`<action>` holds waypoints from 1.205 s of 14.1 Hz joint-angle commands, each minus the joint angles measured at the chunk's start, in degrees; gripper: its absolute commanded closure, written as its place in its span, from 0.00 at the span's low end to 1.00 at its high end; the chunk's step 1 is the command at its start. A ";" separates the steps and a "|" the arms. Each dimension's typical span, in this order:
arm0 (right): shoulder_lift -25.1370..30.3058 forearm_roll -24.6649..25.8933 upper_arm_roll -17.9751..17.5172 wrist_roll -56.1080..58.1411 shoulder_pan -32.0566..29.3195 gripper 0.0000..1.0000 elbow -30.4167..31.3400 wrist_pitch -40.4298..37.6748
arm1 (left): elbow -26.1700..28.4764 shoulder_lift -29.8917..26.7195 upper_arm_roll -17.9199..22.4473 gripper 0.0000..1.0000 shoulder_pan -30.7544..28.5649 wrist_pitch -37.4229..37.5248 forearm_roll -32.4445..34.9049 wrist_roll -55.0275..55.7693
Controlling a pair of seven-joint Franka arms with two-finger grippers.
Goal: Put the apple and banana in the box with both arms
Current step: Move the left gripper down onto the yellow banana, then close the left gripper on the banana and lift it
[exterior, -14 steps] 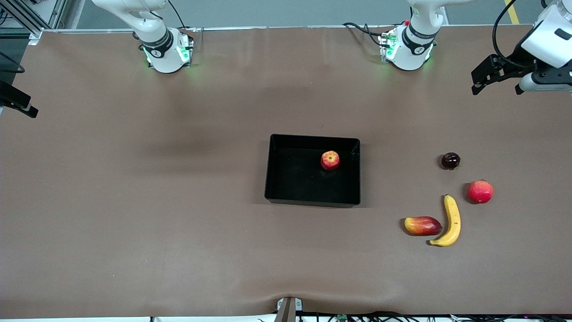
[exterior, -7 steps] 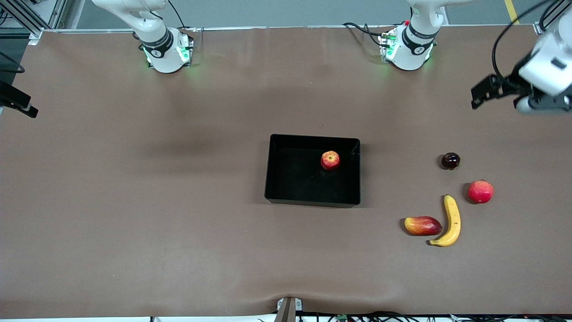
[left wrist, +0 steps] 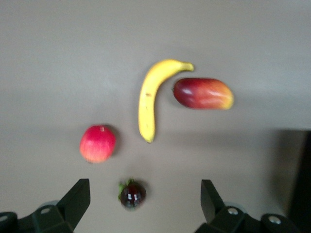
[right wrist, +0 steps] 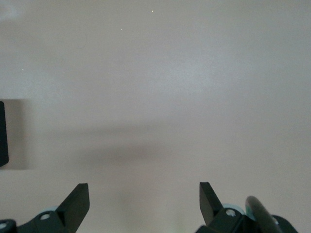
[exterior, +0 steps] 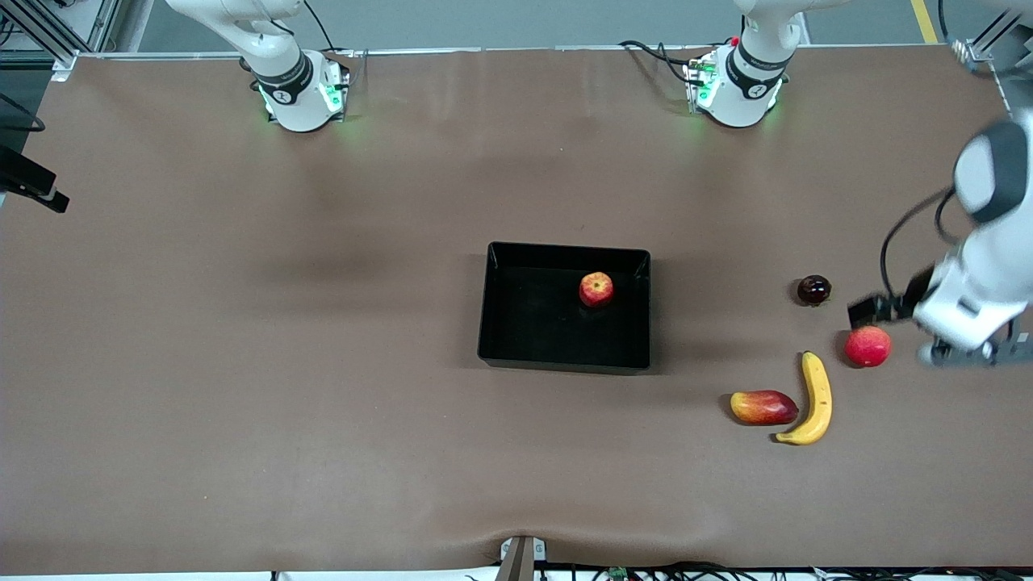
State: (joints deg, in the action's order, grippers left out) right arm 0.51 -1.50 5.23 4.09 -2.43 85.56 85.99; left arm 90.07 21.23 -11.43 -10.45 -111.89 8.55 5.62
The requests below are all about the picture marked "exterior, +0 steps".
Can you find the red yellow mango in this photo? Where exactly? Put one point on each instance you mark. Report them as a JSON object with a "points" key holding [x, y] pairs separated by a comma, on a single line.
{"points": [[763, 407]]}

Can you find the brown table cover mat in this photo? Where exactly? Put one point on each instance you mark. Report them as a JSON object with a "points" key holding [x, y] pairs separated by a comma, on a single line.
{"points": [[484, 452]]}

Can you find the yellow floor marking tape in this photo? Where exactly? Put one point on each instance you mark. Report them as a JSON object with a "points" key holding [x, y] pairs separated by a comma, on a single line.
{"points": [[925, 20]]}

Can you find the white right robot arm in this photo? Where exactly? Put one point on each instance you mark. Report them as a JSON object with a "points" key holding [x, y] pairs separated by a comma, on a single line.
{"points": [[299, 105]]}

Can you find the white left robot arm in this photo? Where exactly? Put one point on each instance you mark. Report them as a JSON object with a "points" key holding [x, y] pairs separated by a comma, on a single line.
{"points": [[750, 81]]}

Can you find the black rectangular plastic box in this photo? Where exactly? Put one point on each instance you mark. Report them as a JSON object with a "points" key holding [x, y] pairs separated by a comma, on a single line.
{"points": [[524, 323]]}

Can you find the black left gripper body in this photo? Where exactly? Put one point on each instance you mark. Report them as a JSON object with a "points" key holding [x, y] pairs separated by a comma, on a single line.
{"points": [[910, 301]]}

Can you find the dark purple plum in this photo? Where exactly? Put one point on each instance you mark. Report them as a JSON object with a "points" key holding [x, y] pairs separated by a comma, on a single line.
{"points": [[814, 290]]}

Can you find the aluminium frame profile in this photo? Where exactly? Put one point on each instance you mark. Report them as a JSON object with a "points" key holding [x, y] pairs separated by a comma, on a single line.
{"points": [[980, 50], [64, 64]]}

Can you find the small red yellow apple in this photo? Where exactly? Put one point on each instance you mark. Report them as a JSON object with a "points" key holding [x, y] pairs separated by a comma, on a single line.
{"points": [[595, 289]]}

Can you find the small green circuit board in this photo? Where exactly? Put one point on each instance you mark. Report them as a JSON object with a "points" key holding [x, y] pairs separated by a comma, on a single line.
{"points": [[617, 574]]}

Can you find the grey metal camera bracket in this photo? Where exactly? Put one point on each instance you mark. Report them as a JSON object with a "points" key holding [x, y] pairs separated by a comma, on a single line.
{"points": [[520, 561]]}

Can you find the red round apple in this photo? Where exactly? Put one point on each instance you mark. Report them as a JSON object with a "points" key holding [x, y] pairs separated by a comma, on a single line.
{"points": [[868, 346]]}

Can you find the yellow banana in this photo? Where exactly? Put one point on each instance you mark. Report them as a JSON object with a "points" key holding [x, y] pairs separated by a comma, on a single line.
{"points": [[819, 395]]}

